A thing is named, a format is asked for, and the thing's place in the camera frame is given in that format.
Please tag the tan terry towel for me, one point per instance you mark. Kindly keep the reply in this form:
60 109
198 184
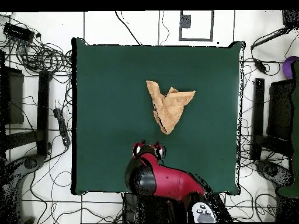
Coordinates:
170 107

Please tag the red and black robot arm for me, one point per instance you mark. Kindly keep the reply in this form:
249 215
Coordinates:
172 182

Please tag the dark flat panel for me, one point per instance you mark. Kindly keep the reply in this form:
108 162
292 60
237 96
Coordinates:
280 109
14 98

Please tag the dark green tablecloth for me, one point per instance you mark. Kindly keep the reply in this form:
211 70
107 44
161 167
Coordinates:
112 116

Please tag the black power strip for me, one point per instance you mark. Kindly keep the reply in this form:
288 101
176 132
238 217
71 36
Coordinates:
62 126

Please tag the black upright beam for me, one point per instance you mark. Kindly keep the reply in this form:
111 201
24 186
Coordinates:
43 112
258 116

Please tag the black power adapter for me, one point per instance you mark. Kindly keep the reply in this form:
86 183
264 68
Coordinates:
260 65

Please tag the dark grey chair base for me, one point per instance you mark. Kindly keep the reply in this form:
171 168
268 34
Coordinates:
271 171
30 162

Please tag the black rod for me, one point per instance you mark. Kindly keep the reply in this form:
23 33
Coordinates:
268 38

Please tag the purple bowl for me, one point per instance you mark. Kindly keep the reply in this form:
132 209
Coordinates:
287 66

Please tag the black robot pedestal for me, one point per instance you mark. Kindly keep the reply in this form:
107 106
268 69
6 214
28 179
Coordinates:
130 207

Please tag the grey square floor frame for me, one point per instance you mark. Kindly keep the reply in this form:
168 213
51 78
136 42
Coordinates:
212 25

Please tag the black network switch box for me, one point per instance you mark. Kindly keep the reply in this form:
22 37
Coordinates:
18 31

